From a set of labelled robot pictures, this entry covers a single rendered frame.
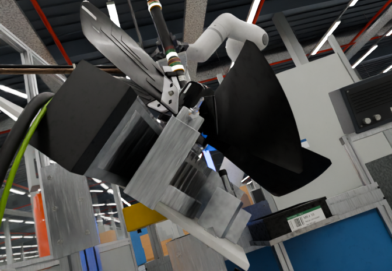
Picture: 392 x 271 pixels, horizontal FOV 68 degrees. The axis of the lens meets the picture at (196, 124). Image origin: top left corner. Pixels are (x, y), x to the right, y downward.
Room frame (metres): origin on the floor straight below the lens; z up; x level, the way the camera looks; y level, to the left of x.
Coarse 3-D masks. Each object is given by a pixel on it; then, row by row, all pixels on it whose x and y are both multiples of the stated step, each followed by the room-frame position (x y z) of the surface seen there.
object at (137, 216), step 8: (128, 208) 1.11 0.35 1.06; (136, 208) 1.11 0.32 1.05; (144, 208) 1.11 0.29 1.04; (128, 216) 1.11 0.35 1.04; (136, 216) 1.11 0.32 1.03; (144, 216) 1.11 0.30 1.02; (152, 216) 1.11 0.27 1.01; (160, 216) 1.11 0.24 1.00; (128, 224) 1.11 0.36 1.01; (136, 224) 1.11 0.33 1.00; (144, 224) 1.11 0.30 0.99
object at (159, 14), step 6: (156, 6) 0.78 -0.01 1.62; (156, 12) 0.78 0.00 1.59; (156, 18) 0.78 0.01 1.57; (162, 18) 0.78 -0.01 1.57; (156, 24) 0.79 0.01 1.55; (162, 24) 0.78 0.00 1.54; (162, 30) 0.78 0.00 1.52; (168, 30) 0.79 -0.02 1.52; (162, 36) 0.78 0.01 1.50; (168, 36) 0.78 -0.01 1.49; (162, 42) 0.79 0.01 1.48; (168, 42) 0.78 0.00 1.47; (168, 60) 0.79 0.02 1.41
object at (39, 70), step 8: (0, 72) 0.53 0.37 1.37; (8, 72) 0.54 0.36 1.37; (16, 72) 0.55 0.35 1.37; (24, 72) 0.56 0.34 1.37; (32, 72) 0.57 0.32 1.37; (40, 72) 0.58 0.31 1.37; (48, 72) 0.59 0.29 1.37; (56, 72) 0.60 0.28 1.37; (64, 72) 0.61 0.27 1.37; (112, 72) 0.68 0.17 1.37; (120, 72) 0.69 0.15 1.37
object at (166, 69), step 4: (164, 68) 0.76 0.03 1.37; (168, 68) 0.76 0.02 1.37; (164, 72) 0.76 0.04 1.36; (168, 72) 0.75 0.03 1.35; (172, 72) 0.76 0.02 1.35; (168, 76) 0.76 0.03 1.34; (172, 76) 0.76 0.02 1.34; (172, 80) 0.76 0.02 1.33; (176, 80) 0.77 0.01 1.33; (176, 84) 0.77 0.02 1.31
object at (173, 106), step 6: (168, 84) 0.63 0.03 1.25; (168, 90) 0.62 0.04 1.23; (174, 90) 0.65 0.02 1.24; (162, 96) 0.59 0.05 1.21; (168, 96) 0.62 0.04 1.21; (174, 96) 0.64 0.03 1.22; (162, 102) 0.59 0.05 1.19; (168, 102) 0.61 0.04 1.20; (174, 102) 0.63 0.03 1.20; (174, 108) 0.63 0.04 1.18
